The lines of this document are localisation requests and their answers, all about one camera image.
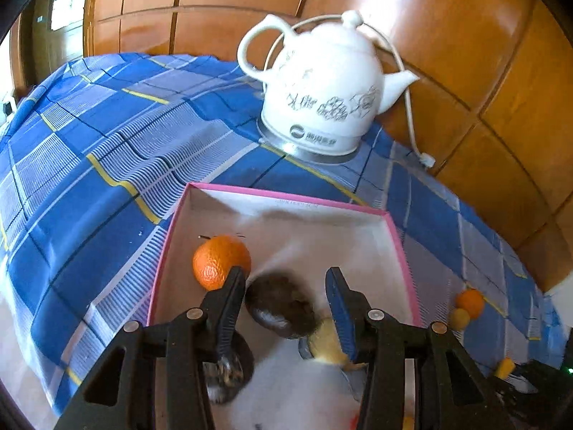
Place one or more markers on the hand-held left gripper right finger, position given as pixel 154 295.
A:
pixel 340 318

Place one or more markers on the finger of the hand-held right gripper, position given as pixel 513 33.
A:
pixel 508 387

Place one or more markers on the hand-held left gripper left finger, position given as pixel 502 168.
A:
pixel 232 295

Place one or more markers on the yellow banana bunch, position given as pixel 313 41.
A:
pixel 503 367

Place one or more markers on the pale yellow roll dark wrap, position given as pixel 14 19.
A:
pixel 324 342

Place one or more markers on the orange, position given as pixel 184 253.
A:
pixel 471 302
pixel 217 262

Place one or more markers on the dark brown avocado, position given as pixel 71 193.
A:
pixel 277 304

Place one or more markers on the pink cardboard box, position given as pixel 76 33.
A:
pixel 286 233

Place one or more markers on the brown kiwi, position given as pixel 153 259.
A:
pixel 459 319

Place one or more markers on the silver kettle base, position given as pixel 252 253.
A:
pixel 313 154

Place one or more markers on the blue plaid tablecloth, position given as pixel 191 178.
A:
pixel 89 188

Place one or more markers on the white power plug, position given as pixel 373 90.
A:
pixel 427 160

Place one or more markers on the white ceramic electric kettle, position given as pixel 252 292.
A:
pixel 322 98

